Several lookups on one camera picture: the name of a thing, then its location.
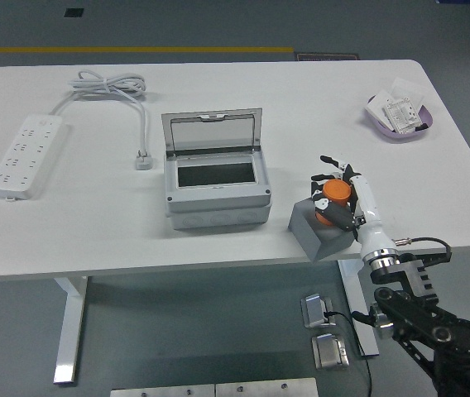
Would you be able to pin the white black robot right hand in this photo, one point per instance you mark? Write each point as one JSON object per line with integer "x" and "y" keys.
{"x": 367, "y": 202}

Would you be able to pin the orange cylindrical battery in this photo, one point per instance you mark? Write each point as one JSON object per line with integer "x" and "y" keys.
{"x": 336, "y": 190}

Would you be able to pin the grey cube battery holder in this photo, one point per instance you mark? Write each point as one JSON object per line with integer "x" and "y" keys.
{"x": 305, "y": 231}

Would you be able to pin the grey plastic junction box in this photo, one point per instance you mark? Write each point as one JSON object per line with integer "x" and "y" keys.
{"x": 218, "y": 207}

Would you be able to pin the transparent hinged box lid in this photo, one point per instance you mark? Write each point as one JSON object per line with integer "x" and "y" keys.
{"x": 212, "y": 132}

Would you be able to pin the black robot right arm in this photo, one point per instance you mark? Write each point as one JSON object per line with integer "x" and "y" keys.
{"x": 417, "y": 314}

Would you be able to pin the silver floor socket box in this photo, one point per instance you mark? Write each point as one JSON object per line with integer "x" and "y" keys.
{"x": 328, "y": 351}
{"x": 315, "y": 310}

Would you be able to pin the purple shallow tray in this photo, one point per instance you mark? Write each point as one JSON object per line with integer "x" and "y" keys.
{"x": 384, "y": 131}

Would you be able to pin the white table leg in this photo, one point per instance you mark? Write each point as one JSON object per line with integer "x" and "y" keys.
{"x": 69, "y": 331}
{"x": 348, "y": 277}

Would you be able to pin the printed label socket package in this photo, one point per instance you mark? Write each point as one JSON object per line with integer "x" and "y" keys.
{"x": 402, "y": 116}

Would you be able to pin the white square socket panel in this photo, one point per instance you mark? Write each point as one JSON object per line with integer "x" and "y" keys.
{"x": 377, "y": 105}
{"x": 406, "y": 87}

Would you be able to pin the dark floor sign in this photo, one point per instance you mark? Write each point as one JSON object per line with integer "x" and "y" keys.
{"x": 326, "y": 57}

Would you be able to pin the grey metal plate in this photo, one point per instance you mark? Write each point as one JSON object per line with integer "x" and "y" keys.
{"x": 160, "y": 392}
{"x": 266, "y": 388}

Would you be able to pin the yellow floor tape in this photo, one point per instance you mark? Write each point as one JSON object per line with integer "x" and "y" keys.
{"x": 135, "y": 49}

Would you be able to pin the white power strip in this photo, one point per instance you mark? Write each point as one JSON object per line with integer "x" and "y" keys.
{"x": 24, "y": 157}

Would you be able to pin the black floor hatch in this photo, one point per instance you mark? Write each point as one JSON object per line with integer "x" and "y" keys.
{"x": 73, "y": 12}

